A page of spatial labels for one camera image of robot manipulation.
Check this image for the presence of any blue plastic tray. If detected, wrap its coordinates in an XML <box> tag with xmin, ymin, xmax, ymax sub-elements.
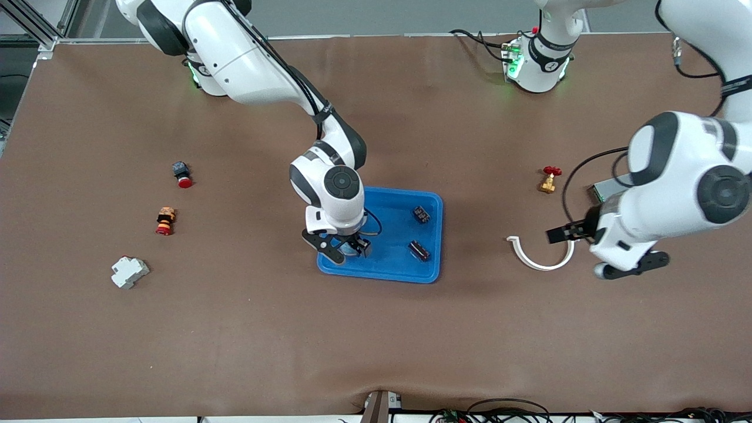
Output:
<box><xmin>317</xmin><ymin>186</ymin><xmax>444</xmax><ymax>284</ymax></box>

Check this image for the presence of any white curved plastic clamp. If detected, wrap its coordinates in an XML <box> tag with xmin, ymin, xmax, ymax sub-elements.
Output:
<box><xmin>506</xmin><ymin>236</ymin><xmax>576</xmax><ymax>271</ymax></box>

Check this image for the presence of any grey metal module box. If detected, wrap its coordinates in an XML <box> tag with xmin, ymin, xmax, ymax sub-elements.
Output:
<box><xmin>591</xmin><ymin>178</ymin><xmax>628</xmax><ymax>204</ymax></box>

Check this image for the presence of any brown table mat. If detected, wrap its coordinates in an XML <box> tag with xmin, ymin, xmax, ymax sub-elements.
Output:
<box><xmin>0</xmin><ymin>32</ymin><xmax>752</xmax><ymax>419</ymax></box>

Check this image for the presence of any base connector box green light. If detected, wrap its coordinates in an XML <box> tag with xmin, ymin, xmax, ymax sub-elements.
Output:
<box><xmin>501</xmin><ymin>36</ymin><xmax>525</xmax><ymax>80</ymax></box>

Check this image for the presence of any orange emergency stop button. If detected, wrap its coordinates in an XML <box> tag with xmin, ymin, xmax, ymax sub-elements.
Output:
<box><xmin>155</xmin><ymin>206</ymin><xmax>177</xmax><ymax>236</ymax></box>

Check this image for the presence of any white circuit breaker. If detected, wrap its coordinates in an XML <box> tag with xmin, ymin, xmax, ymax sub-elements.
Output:
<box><xmin>111</xmin><ymin>256</ymin><xmax>150</xmax><ymax>290</ymax></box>

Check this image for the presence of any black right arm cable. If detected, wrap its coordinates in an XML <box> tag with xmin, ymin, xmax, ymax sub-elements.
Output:
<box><xmin>232</xmin><ymin>0</ymin><xmax>384</xmax><ymax>237</ymax></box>

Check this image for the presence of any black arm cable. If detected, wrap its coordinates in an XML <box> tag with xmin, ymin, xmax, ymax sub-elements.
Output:
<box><xmin>232</xmin><ymin>0</ymin><xmax>384</xmax><ymax>237</ymax></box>
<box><xmin>561</xmin><ymin>0</ymin><xmax>726</xmax><ymax>231</ymax></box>

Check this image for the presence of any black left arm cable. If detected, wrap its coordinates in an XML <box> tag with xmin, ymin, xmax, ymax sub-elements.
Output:
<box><xmin>561</xmin><ymin>0</ymin><xmax>726</xmax><ymax>231</ymax></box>

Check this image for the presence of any brass valve red handle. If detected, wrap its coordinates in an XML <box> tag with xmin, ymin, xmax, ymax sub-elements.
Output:
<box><xmin>538</xmin><ymin>166</ymin><xmax>563</xmax><ymax>194</ymax></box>

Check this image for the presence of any grey metal mount post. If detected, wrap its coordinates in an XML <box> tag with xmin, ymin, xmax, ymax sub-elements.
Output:
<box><xmin>360</xmin><ymin>390</ymin><xmax>404</xmax><ymax>423</ymax></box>

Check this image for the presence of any black cable bundle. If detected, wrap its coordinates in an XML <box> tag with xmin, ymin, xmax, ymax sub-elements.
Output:
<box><xmin>429</xmin><ymin>398</ymin><xmax>752</xmax><ymax>423</ymax></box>

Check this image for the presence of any black base power cable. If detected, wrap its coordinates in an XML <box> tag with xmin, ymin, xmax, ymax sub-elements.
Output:
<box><xmin>449</xmin><ymin>28</ymin><xmax>509</xmax><ymax>62</ymax></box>

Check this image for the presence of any aluminium frame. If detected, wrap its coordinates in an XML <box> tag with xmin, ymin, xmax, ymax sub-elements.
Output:
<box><xmin>0</xmin><ymin>0</ymin><xmax>83</xmax><ymax>59</ymax></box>

